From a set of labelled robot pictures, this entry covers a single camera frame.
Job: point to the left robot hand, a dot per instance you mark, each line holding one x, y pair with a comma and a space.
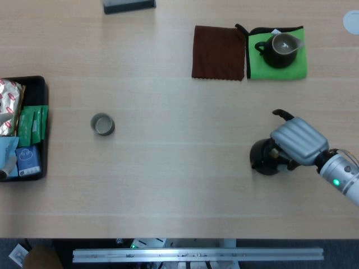
5, 117

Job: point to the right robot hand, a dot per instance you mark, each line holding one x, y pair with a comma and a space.
300, 140

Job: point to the black cast iron teapot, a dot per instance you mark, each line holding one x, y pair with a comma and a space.
259, 151

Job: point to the dark ceramic tea cup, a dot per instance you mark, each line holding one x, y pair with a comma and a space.
102, 131

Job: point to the green tea packet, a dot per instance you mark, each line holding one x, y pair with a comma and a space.
45, 120
36, 126
25, 126

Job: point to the foil snack bag red labels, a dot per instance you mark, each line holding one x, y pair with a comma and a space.
11, 95

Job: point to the light blue packet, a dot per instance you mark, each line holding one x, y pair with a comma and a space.
8, 145

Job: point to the black plastic tray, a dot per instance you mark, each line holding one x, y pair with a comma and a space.
36, 89

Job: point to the blue packet with face print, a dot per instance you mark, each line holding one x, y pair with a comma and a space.
28, 159

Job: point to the green cloth with black edge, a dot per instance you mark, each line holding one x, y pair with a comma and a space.
280, 73

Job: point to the black ceramic pitcher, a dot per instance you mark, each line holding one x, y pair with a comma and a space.
277, 60

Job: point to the brown cloth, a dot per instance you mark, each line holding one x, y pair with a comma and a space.
218, 53

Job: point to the white round coaster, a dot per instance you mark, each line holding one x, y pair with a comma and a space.
352, 22

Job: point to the white floor plate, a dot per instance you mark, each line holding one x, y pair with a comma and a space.
18, 255

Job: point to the brown round seat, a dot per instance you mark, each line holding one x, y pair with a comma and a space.
42, 259

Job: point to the grey sign stand white card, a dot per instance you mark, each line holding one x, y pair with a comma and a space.
129, 7

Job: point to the aluminium rail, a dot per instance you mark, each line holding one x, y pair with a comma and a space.
196, 255

